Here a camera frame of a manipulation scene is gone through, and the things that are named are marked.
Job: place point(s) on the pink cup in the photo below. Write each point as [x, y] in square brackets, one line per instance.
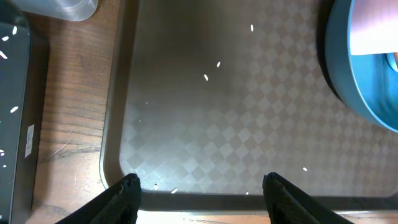
[373, 27]

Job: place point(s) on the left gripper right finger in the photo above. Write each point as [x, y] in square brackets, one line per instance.
[287, 204]

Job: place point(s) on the black plastic tray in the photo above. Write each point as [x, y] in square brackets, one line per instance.
[24, 65]

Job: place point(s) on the dark blue plate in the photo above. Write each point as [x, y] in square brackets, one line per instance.
[367, 84]

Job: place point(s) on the brown serving tray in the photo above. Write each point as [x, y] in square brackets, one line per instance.
[207, 97]

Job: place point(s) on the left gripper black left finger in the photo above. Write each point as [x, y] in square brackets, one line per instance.
[117, 204]

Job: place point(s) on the clear plastic bin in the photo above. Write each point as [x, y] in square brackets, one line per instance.
[69, 10]

